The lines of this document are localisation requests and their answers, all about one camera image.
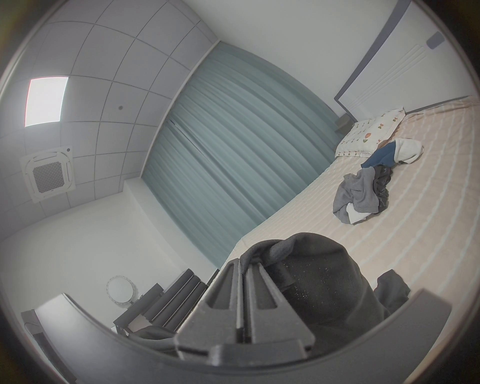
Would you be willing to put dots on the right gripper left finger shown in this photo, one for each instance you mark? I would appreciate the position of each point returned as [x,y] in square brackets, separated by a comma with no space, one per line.
[221,318]

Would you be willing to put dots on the small white garment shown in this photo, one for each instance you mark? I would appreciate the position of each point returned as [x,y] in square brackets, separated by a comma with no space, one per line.
[356,214]

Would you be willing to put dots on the ceiling light panel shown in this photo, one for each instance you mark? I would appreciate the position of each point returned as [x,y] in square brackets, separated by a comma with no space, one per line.
[45,101]

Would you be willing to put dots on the grey garment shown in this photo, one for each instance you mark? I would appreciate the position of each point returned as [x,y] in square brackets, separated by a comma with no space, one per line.
[358,191]

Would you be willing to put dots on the round white mirror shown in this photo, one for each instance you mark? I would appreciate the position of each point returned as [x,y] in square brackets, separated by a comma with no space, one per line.
[120,290]

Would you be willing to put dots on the ceiling air conditioner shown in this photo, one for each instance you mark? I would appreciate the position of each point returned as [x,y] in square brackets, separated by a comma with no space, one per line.
[48,174]

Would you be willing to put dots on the dark blue garment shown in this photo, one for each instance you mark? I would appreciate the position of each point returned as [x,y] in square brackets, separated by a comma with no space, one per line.
[380,157]

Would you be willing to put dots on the large white garment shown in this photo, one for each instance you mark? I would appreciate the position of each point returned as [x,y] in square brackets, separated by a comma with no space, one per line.
[409,150]

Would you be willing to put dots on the grey bedside table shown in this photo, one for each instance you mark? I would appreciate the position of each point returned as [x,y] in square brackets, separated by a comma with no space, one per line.
[345,125]

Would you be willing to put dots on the bed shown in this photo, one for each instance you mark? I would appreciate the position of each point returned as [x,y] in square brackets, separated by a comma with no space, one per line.
[420,225]

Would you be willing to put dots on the blue-green curtain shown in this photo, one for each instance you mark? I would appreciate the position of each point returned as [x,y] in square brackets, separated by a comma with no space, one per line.
[232,150]

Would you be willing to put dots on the black T-shirt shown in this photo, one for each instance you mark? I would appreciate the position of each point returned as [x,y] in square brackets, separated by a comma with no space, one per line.
[322,277]

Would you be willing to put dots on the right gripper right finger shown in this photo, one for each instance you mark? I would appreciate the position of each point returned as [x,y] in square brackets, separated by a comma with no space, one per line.
[270,318]

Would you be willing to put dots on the white printed pillow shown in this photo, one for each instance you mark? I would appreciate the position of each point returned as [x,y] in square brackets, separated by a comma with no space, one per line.
[371,131]

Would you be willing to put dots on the black shiny garment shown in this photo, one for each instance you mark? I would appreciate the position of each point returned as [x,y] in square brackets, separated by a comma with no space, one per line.
[383,187]

